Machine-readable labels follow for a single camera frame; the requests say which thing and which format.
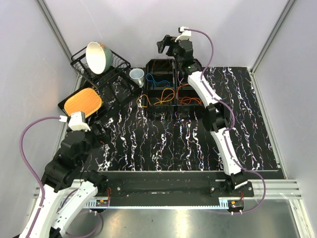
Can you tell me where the white cable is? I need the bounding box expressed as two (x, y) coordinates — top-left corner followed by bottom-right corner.
(175, 74), (191, 89)

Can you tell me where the blue cable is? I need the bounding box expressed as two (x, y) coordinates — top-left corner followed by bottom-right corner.
(145, 73), (174, 86)

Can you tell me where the yellow cable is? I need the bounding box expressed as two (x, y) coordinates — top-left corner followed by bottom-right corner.
(136, 88), (175, 106)

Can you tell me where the orange cable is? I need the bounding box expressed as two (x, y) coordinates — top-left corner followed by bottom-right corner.
(178, 94), (204, 105)

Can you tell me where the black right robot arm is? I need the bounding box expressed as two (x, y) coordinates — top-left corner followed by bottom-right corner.
(157, 35), (248, 197)

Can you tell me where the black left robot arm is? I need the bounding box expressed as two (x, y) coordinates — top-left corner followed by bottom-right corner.
(19, 120), (109, 238)

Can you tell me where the white measuring cup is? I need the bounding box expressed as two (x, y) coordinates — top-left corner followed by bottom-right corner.
(129, 68), (144, 88)

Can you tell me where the white and green bowl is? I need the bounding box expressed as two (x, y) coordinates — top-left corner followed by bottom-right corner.
(86, 41), (112, 74)

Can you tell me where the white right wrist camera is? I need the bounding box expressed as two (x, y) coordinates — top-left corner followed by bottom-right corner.
(174, 26), (192, 43)

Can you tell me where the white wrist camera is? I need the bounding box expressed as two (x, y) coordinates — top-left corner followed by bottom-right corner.
(174, 26), (192, 43)
(59, 111), (91, 132)

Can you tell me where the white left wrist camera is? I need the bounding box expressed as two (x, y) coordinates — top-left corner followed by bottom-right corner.
(59, 111), (91, 132)

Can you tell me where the black wire dish rack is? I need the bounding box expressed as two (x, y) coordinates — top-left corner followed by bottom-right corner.
(70, 48), (142, 99)

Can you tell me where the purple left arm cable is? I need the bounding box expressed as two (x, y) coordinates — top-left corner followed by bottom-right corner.
(19, 116), (62, 238)

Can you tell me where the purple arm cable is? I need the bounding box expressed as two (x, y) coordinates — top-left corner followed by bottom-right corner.
(189, 28), (267, 199)
(19, 116), (62, 238)

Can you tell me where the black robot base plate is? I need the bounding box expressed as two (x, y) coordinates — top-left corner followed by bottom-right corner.
(103, 171), (255, 209)

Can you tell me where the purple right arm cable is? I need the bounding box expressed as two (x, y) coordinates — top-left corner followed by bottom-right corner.
(189, 28), (267, 199)

